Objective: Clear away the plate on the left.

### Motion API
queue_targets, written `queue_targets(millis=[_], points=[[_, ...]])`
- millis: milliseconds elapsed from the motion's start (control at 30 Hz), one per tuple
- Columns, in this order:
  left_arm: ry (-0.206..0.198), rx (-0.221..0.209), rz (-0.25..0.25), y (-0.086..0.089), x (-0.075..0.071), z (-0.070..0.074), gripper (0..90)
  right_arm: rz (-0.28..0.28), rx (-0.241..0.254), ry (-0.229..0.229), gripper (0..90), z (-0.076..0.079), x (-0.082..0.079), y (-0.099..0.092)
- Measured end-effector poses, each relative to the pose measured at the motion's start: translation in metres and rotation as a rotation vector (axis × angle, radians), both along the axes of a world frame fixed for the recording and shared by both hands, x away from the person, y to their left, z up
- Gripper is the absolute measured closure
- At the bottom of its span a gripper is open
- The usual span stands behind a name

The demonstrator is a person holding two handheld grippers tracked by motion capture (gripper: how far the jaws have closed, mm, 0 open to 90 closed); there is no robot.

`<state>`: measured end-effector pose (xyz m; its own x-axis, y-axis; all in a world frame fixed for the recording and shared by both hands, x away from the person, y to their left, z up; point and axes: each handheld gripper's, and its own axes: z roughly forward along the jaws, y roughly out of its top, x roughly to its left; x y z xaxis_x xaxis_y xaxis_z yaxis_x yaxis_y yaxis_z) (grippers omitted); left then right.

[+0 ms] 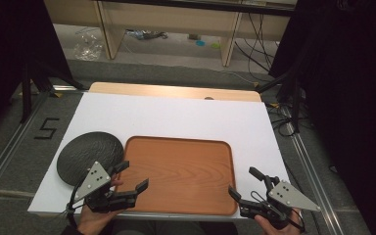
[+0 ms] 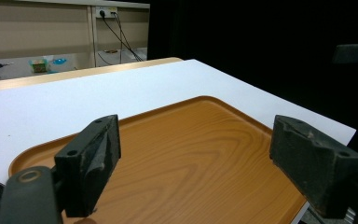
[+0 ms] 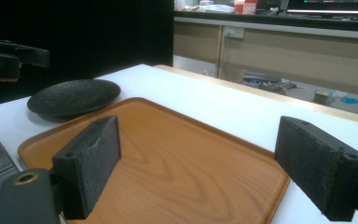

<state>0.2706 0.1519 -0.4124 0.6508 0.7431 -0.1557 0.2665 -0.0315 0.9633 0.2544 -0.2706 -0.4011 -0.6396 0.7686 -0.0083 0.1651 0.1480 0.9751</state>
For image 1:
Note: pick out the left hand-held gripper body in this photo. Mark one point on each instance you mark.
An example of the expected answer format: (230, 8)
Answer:
(94, 180)

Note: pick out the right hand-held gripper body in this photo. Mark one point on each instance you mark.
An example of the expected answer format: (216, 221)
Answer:
(289, 196)

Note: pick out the black round textured plate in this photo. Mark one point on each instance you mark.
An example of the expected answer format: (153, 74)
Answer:
(84, 153)

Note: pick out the brown wooden tray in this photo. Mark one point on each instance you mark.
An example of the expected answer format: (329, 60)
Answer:
(179, 173)

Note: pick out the person's right hand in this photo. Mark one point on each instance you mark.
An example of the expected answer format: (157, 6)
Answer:
(274, 231)

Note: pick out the person's left hand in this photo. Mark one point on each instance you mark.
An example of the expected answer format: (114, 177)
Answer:
(93, 223)

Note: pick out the person's dark trousers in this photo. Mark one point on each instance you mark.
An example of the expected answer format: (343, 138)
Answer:
(176, 229)

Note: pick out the person's dark sleeve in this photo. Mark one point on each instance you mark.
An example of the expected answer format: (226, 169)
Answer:
(69, 231)

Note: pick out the white board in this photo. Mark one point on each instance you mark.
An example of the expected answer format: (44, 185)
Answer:
(176, 117)

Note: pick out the black metal stand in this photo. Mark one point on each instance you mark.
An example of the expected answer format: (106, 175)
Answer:
(295, 104)
(26, 94)

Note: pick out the black curtain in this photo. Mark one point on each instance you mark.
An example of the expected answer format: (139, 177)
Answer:
(9, 49)
(349, 98)

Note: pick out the clear plastic bag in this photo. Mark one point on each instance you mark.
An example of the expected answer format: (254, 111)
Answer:
(87, 47)

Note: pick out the small green thing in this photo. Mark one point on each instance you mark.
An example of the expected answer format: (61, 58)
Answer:
(215, 45)

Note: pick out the small blue round thing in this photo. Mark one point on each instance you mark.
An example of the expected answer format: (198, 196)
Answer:
(200, 42)

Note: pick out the metal floor rail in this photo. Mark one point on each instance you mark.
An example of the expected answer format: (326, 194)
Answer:
(9, 151)
(310, 169)

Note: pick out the light wooden desk frame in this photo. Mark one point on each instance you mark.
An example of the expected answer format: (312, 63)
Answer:
(169, 16)

